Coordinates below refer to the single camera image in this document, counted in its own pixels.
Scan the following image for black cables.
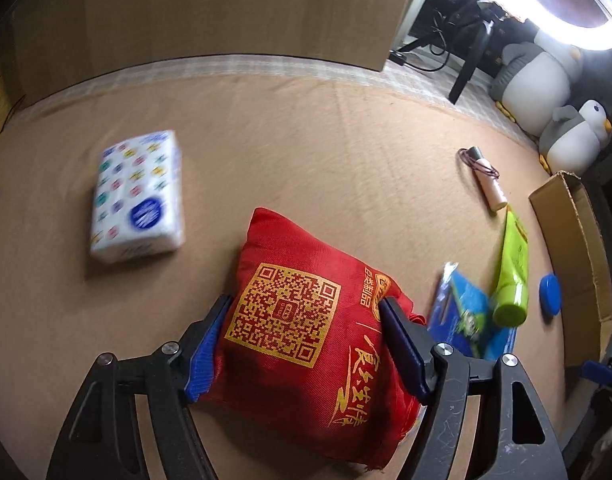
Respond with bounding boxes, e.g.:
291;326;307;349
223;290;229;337
391;7;454;72

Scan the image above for large wooden board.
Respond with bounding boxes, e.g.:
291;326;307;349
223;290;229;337
0;0;427;103

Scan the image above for green tube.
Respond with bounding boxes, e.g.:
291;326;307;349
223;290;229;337
492;206;530;327

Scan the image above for small white bottle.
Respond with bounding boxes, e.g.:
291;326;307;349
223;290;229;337
468;146;508;212

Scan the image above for checked bed sheet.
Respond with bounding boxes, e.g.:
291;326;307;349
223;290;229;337
16;52;541;146

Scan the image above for red printed fabric bag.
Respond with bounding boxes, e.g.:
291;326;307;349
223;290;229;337
198;206;429;471

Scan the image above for blue packet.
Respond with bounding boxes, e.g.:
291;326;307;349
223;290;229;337
428;261;519;360

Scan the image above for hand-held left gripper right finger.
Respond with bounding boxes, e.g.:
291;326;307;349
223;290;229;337
378;297;569;480

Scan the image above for ring light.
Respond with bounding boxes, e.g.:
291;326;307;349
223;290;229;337
473;0;612;51

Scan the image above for large grey penguin plush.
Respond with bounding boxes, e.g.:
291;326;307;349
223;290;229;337
488;27;584;136

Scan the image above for small grey penguin plush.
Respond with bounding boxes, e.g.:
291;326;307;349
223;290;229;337
537;100;612;176

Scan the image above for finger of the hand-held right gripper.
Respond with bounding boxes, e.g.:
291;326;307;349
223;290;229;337
580;359;612;387

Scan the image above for cardboard box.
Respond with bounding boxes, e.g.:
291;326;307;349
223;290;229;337
529;170;612;368

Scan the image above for white patterned tissue pack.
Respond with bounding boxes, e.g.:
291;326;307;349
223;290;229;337
89;130;185;263

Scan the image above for maroon hair tie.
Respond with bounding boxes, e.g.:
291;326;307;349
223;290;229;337
456;146;500;181

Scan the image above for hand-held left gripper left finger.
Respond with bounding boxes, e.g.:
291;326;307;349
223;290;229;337
46;294;234;480

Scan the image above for white window frame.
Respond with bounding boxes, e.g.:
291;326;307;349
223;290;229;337
388;0;449;56

